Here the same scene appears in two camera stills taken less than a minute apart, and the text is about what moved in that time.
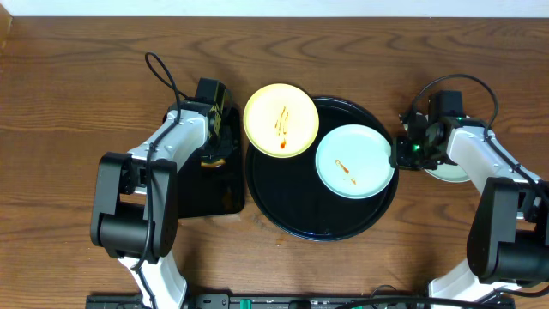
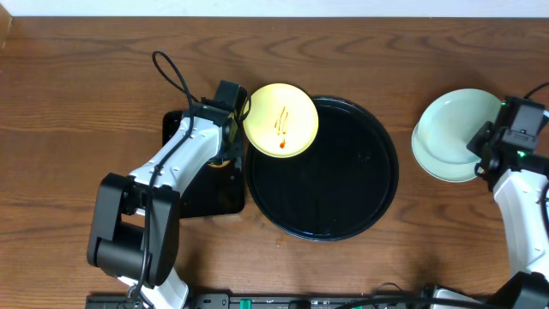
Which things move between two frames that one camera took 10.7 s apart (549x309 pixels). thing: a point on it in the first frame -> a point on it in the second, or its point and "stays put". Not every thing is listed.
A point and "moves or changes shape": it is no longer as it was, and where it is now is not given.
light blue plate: [449, 172] stays put
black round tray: [289, 196] stays put
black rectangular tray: [208, 190] stays put
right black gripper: [402, 160] -> [477, 142]
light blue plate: [353, 162] moves or changes shape
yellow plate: [280, 120] stays put
